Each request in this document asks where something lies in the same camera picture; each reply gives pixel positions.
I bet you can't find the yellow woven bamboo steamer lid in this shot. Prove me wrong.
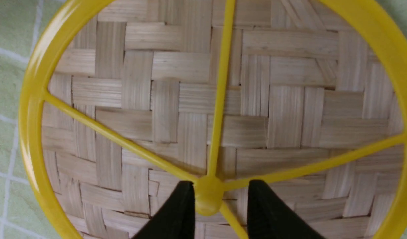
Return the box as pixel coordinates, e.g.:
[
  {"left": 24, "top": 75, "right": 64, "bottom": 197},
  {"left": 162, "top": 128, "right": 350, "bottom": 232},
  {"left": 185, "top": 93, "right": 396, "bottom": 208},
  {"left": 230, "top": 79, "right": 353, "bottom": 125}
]
[{"left": 18, "top": 0, "right": 407, "bottom": 239}]

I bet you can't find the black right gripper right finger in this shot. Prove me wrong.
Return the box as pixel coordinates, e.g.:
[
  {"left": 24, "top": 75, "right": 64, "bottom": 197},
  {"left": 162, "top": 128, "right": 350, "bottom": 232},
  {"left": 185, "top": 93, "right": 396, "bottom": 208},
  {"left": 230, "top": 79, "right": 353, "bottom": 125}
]
[{"left": 247, "top": 180, "right": 324, "bottom": 239}]

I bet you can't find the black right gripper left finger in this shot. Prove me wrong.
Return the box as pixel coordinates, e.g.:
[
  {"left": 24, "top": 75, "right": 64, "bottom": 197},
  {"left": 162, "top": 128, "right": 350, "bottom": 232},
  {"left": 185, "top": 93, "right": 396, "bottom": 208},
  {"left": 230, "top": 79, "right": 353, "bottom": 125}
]
[{"left": 133, "top": 181, "right": 195, "bottom": 239}]

